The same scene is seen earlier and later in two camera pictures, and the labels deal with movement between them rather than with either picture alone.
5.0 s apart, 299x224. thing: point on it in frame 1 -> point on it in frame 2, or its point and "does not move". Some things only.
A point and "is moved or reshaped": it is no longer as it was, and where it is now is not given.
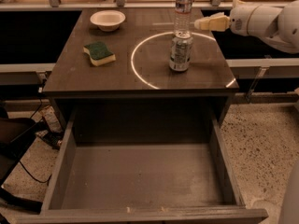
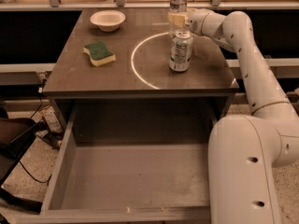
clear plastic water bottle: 183,11 is moved or reshaped
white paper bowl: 107,21 does not move
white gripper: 238,21 -> 195,22
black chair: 15,134 does not move
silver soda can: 181,50 does not move
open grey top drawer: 142,167 does not move
